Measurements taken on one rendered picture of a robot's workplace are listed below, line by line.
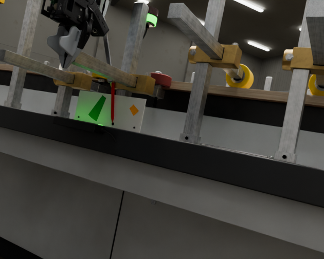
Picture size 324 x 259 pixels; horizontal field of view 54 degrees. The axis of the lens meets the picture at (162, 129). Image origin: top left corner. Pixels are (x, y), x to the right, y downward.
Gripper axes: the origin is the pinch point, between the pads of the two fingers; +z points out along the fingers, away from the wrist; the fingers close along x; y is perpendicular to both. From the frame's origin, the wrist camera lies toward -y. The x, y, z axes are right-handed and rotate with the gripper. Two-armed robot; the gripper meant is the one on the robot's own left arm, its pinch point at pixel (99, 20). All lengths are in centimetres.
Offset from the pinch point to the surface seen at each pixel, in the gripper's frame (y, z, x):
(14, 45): 713, -159, -981
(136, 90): -16.4, 18.3, 0.2
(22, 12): 714, -284, -984
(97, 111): -4.5, 27.1, -4.3
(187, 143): -35.2, 30.2, 8.7
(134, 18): -9.8, -3.5, -3.0
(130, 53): -11.3, 7.3, -2.5
